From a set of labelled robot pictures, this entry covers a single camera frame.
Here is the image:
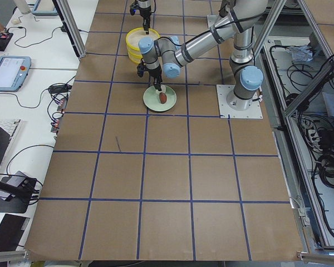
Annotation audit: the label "light green round plate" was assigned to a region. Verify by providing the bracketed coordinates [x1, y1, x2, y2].
[143, 85, 177, 112]

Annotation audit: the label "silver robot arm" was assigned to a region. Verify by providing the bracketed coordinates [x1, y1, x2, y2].
[137, 1, 268, 112]
[129, 0, 156, 35]

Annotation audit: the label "white keyboard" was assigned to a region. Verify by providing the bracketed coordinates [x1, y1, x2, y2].
[0, 118, 23, 141]

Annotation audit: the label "black power adapter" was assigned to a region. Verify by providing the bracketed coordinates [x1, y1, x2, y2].
[48, 84, 72, 94]

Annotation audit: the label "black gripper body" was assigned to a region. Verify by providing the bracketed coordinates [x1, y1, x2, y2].
[137, 61, 162, 80]
[130, 1, 152, 19]

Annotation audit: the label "yellow bamboo steamer layer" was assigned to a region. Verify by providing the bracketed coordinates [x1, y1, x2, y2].
[125, 27, 160, 53]
[127, 47, 143, 65]

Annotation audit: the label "coiled black cables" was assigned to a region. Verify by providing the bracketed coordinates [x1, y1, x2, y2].
[311, 151, 334, 190]

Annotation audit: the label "aluminium frame post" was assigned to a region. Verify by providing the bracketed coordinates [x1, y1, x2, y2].
[52, 0, 86, 59]

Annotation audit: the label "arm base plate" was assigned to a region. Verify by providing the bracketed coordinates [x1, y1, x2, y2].
[216, 85, 263, 120]
[207, 15, 222, 28]

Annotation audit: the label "brown half-moon bun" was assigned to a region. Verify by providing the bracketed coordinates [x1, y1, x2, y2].
[159, 92, 168, 104]

